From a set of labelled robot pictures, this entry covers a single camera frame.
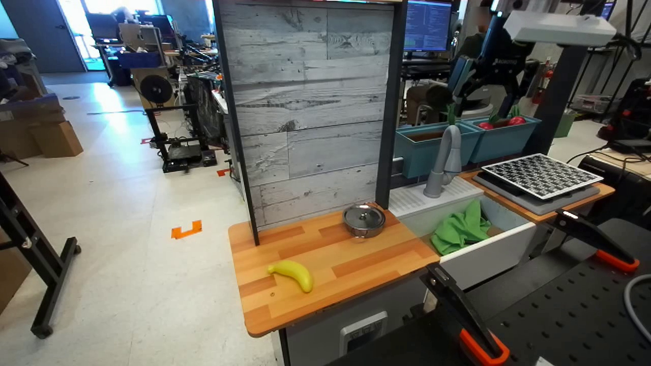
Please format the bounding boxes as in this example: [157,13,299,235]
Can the white sink basin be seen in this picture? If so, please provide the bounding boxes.
[389,177,538,291]

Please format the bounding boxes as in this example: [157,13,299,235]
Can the striped wooden countertop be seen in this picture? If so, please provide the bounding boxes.
[229,205,441,339]

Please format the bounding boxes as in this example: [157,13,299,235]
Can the black machine cart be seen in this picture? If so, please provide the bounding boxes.
[130,63,221,175]

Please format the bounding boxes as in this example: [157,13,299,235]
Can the small wooden counter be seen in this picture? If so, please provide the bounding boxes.
[462,169,616,226]

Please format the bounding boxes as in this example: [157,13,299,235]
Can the teal plastic bin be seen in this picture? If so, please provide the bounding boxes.
[394,120,484,183]
[467,115,543,166]

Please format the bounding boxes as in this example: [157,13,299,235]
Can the green cloth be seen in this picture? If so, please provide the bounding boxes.
[429,199,492,258]

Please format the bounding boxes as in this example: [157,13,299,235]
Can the grey wood-pattern back panel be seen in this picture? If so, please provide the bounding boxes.
[212,0,409,247]

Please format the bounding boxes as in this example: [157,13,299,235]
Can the cluttered background workbench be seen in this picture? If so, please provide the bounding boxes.
[88,7,187,87]

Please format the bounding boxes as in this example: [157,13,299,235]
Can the red object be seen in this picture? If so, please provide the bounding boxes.
[476,114,529,132]

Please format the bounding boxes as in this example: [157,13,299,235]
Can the grey flat tray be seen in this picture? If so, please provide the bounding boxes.
[474,169,604,217]

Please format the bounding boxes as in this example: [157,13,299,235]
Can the grey cable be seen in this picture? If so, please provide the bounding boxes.
[622,273,651,342]

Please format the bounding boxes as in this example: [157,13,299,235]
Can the orange floor tape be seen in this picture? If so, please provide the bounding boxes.
[170,219,203,241]

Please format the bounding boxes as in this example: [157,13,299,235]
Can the computer monitor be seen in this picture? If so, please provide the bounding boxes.
[404,0,454,57]

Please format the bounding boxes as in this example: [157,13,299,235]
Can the brown cardboard box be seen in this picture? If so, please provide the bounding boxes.
[0,118,86,160]

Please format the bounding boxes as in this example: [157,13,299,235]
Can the black floor stand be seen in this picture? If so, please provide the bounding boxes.
[0,170,83,342]

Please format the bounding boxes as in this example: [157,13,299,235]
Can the grey kitchen faucet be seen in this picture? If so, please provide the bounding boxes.
[423,123,465,202]

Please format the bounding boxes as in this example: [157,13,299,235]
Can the grey cabinet front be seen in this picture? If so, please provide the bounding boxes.
[280,273,440,366]

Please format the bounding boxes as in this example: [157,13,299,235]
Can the yellow banana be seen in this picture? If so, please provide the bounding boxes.
[264,258,316,294]

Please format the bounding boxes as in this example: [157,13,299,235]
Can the black pegboard table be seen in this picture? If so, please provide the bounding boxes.
[331,216,651,366]

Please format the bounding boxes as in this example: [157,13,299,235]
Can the round silver metal bowl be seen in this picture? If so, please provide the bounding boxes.
[342,202,389,240]

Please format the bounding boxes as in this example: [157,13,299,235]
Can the black white checkerboard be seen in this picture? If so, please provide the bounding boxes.
[481,152,604,204]

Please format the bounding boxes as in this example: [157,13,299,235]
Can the orange black bar clamp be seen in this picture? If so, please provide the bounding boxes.
[547,210,642,276]
[420,265,512,366]

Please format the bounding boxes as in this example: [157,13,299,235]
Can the black metal frame post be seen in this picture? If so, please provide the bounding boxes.
[528,43,594,154]

